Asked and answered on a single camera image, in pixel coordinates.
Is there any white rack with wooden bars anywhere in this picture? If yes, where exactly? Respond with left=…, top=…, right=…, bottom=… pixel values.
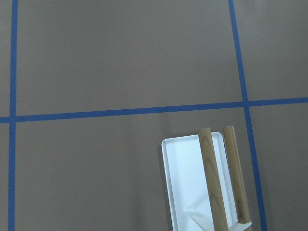
left=161, top=126, right=252, bottom=231

